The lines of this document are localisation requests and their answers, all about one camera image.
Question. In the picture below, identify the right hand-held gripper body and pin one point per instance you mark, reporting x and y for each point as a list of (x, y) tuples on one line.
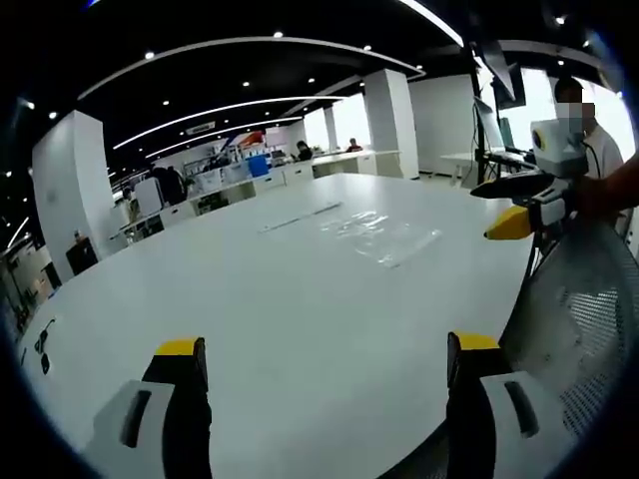
[(559, 144)]

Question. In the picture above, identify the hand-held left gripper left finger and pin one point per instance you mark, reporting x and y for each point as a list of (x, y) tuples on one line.
[(150, 429)]

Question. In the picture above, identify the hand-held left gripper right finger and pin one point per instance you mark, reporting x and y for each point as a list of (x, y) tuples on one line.
[(479, 424)]

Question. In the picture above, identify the large clear food packaging bag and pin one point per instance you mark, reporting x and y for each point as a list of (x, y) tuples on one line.
[(379, 237)]

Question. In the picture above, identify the narrow clear food packaging bag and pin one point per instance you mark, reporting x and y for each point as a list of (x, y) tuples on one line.
[(299, 217)]

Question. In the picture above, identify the white desk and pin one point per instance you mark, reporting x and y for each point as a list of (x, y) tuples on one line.
[(464, 160)]

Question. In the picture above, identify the grey mesh office chair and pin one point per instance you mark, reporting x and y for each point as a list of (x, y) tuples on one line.
[(584, 319)]

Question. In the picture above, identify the black box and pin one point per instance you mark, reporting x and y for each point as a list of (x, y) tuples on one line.
[(82, 255)]

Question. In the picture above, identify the long white counter cabinet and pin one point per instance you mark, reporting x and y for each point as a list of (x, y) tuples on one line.
[(279, 175)]

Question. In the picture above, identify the blue storage box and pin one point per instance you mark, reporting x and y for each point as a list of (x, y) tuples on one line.
[(258, 167)]

